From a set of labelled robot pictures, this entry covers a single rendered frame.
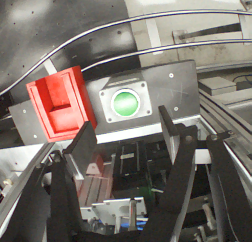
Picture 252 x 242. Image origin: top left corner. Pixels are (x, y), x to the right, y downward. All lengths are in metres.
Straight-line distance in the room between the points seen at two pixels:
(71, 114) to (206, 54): 1.22
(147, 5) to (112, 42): 0.79
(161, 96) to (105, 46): 0.31
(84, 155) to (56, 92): 0.28
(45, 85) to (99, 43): 0.28
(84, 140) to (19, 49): 0.65
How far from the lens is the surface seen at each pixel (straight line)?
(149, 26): 0.48
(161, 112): 0.17
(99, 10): 0.63
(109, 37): 0.61
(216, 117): 0.42
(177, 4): 1.39
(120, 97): 0.25
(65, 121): 0.39
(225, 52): 1.51
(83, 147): 0.16
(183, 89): 0.40
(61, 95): 0.41
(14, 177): 0.70
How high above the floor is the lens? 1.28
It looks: 68 degrees down
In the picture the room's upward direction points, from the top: 174 degrees counter-clockwise
